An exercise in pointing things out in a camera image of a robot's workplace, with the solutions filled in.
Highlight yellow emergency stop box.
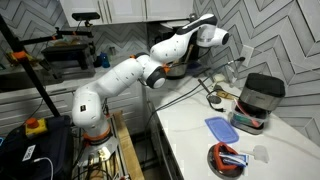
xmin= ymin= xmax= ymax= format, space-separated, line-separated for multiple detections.
xmin=25 ymin=117 xmax=48 ymax=138

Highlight white wall outlet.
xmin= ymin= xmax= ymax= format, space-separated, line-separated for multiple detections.
xmin=240 ymin=45 xmax=254 ymax=67

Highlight black power cable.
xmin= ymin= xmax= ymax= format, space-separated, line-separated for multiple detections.
xmin=143 ymin=56 xmax=247 ymax=134

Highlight black equipment case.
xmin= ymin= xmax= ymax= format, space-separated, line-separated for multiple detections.
xmin=0 ymin=116 xmax=74 ymax=180

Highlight blue container lid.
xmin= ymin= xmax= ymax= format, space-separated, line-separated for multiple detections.
xmin=205 ymin=117 xmax=239 ymax=144

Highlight small clear plastic cup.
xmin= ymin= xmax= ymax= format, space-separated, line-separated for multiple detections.
xmin=243 ymin=145 xmax=269 ymax=163

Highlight black camera on tripod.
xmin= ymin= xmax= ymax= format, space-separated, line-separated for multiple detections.
xmin=72 ymin=12 xmax=100 ymax=27

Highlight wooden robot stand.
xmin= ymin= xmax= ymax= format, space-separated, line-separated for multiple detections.
xmin=113 ymin=111 xmax=145 ymax=180

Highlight brown wooden ladle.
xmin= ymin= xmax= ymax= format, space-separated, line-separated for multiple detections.
xmin=213 ymin=85 xmax=237 ymax=100

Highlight black coffee maker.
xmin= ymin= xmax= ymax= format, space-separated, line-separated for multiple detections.
xmin=230 ymin=73 xmax=286 ymax=135

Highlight steel utensil holder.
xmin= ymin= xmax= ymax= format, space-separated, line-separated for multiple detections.
xmin=167 ymin=61 xmax=187 ymax=80

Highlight silver ladle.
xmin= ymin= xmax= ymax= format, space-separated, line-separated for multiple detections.
xmin=198 ymin=79 xmax=221 ymax=104

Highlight black microwave oven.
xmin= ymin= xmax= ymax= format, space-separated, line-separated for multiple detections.
xmin=147 ymin=20 xmax=199 ymax=61

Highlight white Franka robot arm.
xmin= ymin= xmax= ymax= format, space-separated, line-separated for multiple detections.
xmin=72 ymin=14 xmax=230 ymax=146

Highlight round tray with red holder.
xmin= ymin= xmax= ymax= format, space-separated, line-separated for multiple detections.
xmin=207 ymin=142 xmax=249 ymax=180

